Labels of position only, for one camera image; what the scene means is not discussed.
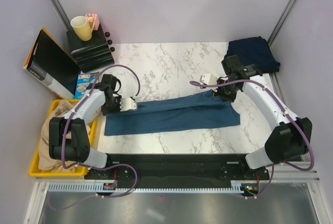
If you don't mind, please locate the teal blue t-shirt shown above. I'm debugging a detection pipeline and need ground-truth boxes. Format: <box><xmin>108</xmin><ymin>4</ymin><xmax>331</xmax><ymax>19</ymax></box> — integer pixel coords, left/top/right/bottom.
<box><xmin>105</xmin><ymin>91</ymin><xmax>240</xmax><ymax>136</ymax></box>

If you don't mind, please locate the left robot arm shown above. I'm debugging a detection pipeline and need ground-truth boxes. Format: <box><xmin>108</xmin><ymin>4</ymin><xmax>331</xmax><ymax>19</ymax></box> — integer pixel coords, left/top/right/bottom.
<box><xmin>49</xmin><ymin>74</ymin><xmax>121</xmax><ymax>179</ymax></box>

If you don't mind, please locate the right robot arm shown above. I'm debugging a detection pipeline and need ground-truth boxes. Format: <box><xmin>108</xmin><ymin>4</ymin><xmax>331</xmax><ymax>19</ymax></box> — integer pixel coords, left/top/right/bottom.
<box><xmin>215</xmin><ymin>55</ymin><xmax>314</xmax><ymax>179</ymax></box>

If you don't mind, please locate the blue picture booklet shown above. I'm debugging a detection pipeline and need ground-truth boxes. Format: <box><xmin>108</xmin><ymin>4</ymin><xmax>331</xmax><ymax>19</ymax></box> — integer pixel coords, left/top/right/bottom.
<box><xmin>74</xmin><ymin>72</ymin><xmax>98</xmax><ymax>99</ymax></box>

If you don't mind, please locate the folded navy t-shirt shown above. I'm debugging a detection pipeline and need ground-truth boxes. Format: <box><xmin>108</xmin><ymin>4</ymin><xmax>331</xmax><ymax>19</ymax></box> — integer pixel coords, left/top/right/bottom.
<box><xmin>225</xmin><ymin>36</ymin><xmax>280</xmax><ymax>73</ymax></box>

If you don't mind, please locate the black stepped stand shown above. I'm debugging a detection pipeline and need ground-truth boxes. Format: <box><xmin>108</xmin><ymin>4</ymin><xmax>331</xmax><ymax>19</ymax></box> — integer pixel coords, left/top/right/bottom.
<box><xmin>67</xmin><ymin>24</ymin><xmax>114</xmax><ymax>73</ymax></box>

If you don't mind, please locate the black orange cardboard box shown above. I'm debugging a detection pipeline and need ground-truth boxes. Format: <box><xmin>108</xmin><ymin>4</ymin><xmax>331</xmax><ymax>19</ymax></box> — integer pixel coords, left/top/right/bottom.
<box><xmin>23</xmin><ymin>28</ymin><xmax>81</xmax><ymax>99</ymax></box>

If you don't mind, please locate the yellow ceramic mug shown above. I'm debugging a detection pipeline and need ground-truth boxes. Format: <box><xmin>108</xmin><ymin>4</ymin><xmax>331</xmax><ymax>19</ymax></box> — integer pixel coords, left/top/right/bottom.
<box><xmin>70</xmin><ymin>16</ymin><xmax>93</xmax><ymax>41</ymax></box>

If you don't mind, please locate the pink small box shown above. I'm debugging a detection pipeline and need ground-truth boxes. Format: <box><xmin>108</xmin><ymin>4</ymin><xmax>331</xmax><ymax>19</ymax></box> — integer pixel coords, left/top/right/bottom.
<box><xmin>85</xmin><ymin>13</ymin><xmax>100</xmax><ymax>31</ymax></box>

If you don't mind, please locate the beige t-shirt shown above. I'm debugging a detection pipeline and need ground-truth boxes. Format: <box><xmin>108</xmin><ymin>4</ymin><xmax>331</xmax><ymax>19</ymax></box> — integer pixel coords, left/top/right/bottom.
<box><xmin>30</xmin><ymin>97</ymin><xmax>107</xmax><ymax>176</ymax></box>

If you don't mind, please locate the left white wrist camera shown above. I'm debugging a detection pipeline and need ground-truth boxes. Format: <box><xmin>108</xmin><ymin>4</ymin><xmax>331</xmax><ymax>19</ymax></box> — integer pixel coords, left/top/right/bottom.
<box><xmin>120</xmin><ymin>97</ymin><xmax>137</xmax><ymax>112</ymax></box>

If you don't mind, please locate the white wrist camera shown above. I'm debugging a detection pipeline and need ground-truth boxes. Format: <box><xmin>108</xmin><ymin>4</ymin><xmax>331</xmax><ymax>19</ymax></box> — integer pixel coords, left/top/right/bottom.
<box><xmin>199</xmin><ymin>73</ymin><xmax>217</xmax><ymax>85</ymax></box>
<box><xmin>120</xmin><ymin>97</ymin><xmax>137</xmax><ymax>112</ymax></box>

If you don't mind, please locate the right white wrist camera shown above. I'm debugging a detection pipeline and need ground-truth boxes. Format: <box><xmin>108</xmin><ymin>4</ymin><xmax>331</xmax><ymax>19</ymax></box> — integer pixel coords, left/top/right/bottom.
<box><xmin>199</xmin><ymin>73</ymin><xmax>217</xmax><ymax>85</ymax></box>

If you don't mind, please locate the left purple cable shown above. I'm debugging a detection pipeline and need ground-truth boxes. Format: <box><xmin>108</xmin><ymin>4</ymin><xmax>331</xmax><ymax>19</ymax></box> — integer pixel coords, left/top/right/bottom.
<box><xmin>48</xmin><ymin>64</ymin><xmax>142</xmax><ymax>211</ymax></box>

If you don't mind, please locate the purple cable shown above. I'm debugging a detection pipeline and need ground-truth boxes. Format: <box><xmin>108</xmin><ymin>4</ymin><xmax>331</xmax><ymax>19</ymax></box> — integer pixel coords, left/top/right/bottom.
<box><xmin>48</xmin><ymin>64</ymin><xmax>142</xmax><ymax>211</ymax></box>
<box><xmin>189</xmin><ymin>78</ymin><xmax>315</xmax><ymax>200</ymax></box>

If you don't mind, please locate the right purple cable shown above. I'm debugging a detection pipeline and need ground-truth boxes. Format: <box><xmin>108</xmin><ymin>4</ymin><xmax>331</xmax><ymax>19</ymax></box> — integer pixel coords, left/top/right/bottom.
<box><xmin>189</xmin><ymin>78</ymin><xmax>315</xmax><ymax>200</ymax></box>

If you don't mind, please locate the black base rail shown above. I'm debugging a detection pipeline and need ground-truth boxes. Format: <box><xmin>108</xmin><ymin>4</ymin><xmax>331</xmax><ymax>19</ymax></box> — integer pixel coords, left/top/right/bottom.
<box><xmin>84</xmin><ymin>154</ymin><xmax>270</xmax><ymax>187</ymax></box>

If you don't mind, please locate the grey slotted cable duct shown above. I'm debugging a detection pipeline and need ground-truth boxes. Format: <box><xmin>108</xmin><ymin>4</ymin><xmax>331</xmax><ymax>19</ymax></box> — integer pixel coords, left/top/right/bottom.
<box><xmin>48</xmin><ymin>181</ymin><xmax>260</xmax><ymax>194</ymax></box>

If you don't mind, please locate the right aluminium frame post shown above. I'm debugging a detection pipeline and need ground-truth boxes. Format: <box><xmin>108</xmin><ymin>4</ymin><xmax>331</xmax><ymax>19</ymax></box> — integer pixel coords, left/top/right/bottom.
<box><xmin>267</xmin><ymin>0</ymin><xmax>298</xmax><ymax>46</ymax></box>

